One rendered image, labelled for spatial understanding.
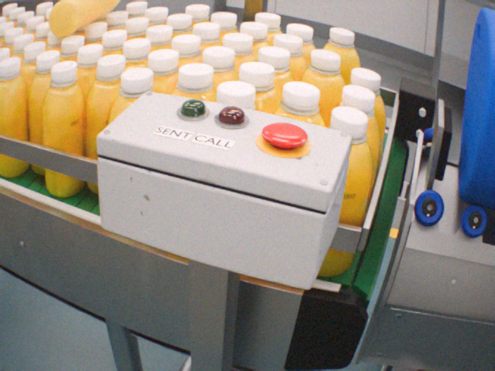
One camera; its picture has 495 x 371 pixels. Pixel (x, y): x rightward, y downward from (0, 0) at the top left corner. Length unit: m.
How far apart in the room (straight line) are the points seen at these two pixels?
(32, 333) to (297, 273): 1.43
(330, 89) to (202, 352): 0.36
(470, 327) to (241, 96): 0.46
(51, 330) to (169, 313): 1.12
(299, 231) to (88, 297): 0.43
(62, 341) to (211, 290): 1.26
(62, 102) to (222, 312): 0.32
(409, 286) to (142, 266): 0.33
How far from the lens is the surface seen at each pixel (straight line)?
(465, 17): 4.14
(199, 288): 0.61
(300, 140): 0.51
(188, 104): 0.55
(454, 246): 0.76
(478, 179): 0.69
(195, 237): 0.53
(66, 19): 0.87
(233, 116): 0.54
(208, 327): 0.65
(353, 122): 0.62
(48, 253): 0.85
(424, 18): 4.15
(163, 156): 0.50
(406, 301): 0.79
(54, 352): 1.80
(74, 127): 0.76
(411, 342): 0.90
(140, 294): 0.78
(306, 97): 0.66
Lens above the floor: 1.35
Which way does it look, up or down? 32 degrees down
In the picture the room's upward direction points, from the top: 5 degrees clockwise
